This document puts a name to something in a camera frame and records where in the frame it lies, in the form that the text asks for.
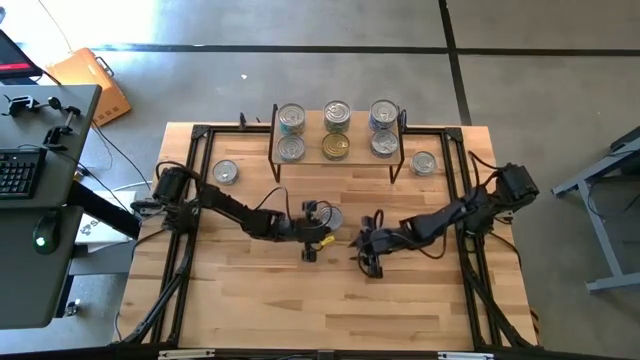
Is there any black floor cable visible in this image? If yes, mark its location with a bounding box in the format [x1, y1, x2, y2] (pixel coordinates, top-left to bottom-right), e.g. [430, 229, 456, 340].
[89, 122, 154, 194]

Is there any grey metal stand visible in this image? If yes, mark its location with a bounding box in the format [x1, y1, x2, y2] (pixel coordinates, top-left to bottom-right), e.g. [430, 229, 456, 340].
[551, 125, 640, 295]

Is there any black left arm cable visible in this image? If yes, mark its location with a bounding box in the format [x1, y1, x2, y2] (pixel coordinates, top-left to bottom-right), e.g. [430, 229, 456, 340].
[252, 185, 336, 226]

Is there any dark grey desk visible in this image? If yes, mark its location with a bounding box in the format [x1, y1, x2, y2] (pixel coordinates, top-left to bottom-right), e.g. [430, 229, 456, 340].
[0, 83, 103, 330]

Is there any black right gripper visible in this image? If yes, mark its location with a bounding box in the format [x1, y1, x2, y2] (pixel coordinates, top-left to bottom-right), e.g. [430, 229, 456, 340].
[348, 214, 404, 280]

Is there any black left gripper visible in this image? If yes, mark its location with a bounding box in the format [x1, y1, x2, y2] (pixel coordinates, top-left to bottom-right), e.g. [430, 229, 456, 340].
[269, 200, 336, 262]

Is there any wooden shelf with black legs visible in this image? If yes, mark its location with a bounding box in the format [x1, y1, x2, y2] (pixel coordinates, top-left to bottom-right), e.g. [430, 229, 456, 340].
[267, 103, 407, 185]

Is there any teal yellowfin tuna can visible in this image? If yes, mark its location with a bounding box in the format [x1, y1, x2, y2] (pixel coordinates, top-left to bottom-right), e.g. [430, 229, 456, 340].
[322, 99, 353, 134]
[319, 204, 345, 234]

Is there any silver aluminium bracket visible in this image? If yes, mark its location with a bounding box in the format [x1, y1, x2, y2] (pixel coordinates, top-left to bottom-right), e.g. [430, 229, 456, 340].
[438, 351, 496, 360]
[158, 349, 216, 360]

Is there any green can with gold lid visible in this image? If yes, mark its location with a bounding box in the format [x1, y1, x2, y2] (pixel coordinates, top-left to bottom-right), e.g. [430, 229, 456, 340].
[320, 131, 351, 163]

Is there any black desk support beam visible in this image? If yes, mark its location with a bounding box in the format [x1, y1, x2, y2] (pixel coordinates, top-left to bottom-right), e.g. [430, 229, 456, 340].
[67, 180, 142, 240]

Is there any black desk clamp with rod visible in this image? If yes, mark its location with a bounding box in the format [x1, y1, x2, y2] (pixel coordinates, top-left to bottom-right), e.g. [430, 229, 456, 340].
[2, 93, 64, 117]

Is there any orange carrying case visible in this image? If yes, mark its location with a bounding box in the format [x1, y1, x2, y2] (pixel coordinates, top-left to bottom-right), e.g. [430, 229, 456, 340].
[45, 47, 133, 128]

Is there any black backlit keyboard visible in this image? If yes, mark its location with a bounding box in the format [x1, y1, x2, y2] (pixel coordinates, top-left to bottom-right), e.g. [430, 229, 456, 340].
[0, 148, 47, 201]

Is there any black computer mouse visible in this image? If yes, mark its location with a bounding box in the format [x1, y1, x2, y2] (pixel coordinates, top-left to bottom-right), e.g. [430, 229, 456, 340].
[32, 213, 61, 256]

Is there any black laptop screen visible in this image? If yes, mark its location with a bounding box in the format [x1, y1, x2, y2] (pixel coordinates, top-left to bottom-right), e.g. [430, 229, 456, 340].
[0, 28, 44, 81]

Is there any grey label silver can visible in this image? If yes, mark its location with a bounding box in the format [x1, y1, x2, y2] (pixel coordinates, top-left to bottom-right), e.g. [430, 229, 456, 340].
[211, 158, 240, 187]
[277, 102, 307, 135]
[276, 134, 307, 164]

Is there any blue oval label fish can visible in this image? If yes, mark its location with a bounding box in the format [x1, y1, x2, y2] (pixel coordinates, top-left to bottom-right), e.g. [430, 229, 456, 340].
[369, 130, 401, 160]
[410, 150, 439, 177]
[368, 98, 400, 132]

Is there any white box with logo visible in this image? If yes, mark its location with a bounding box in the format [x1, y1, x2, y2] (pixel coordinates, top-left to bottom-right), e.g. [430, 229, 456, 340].
[74, 213, 135, 247]

